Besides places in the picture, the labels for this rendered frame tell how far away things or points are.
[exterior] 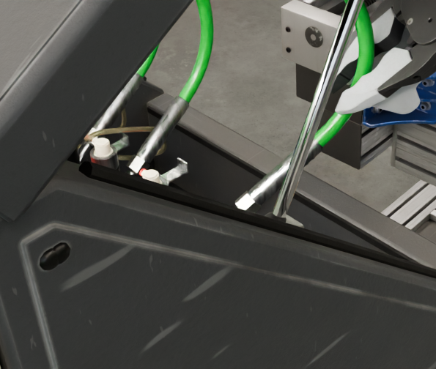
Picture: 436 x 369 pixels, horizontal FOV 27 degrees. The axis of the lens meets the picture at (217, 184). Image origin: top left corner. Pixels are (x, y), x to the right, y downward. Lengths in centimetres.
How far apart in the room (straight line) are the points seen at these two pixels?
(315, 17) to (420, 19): 61
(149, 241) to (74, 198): 5
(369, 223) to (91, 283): 73
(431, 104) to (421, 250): 47
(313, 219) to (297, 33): 39
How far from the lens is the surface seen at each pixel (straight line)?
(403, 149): 157
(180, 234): 40
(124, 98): 105
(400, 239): 106
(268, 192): 85
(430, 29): 78
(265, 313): 48
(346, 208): 110
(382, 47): 83
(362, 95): 81
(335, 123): 84
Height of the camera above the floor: 165
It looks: 38 degrees down
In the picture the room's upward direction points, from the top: 5 degrees counter-clockwise
